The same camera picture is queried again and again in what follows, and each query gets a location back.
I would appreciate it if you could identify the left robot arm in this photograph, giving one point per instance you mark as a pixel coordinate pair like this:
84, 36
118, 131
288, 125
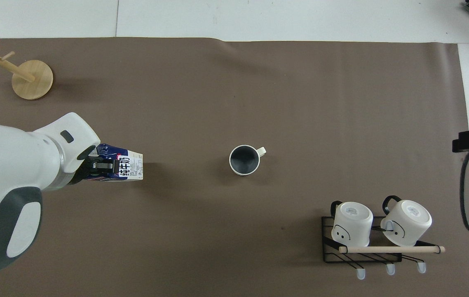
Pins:
8, 165

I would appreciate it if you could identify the blue white milk carton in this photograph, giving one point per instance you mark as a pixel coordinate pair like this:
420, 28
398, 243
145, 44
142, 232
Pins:
133, 167

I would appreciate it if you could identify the wooden mug tree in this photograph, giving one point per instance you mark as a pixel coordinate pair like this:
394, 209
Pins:
32, 80

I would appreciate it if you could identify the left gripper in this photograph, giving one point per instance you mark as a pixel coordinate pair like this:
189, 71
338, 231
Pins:
81, 170

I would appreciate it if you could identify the white cup with dark inside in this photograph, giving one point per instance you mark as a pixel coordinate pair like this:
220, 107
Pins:
244, 160

